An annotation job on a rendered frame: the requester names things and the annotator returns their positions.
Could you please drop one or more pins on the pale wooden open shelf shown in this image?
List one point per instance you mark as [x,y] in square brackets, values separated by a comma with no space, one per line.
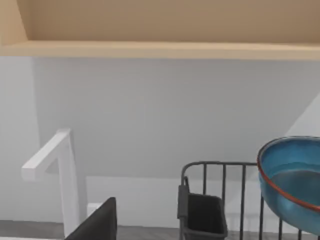
[160,27]

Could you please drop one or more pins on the white tall tap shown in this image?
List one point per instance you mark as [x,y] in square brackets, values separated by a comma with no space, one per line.
[65,175]

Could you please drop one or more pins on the blue bowl with red rim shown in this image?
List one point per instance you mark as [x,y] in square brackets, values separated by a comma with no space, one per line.
[290,180]

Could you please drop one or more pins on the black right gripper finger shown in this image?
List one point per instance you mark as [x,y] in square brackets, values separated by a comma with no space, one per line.
[101,222]

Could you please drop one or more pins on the dark grey cutlery holder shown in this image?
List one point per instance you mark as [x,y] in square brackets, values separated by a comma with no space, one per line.
[203,215]

